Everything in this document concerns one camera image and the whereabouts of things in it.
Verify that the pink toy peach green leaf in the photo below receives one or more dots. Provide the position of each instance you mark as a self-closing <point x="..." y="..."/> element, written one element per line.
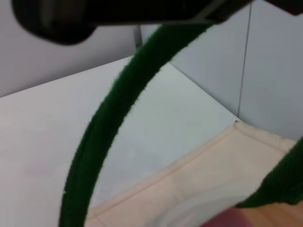
<point x="227" y="218"/>

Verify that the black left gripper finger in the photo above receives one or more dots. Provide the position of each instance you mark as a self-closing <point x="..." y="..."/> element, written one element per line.
<point x="255" y="8"/>
<point x="94" y="14"/>

